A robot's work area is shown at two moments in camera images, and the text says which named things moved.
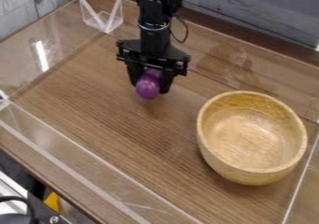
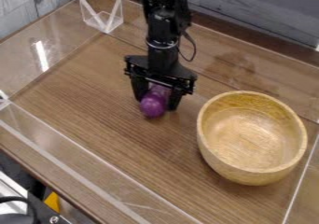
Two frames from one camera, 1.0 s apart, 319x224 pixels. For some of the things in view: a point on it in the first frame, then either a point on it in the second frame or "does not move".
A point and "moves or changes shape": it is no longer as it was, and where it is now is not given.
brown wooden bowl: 253,137 does not move
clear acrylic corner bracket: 103,21 does not move
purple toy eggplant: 148,82 moves or changes shape
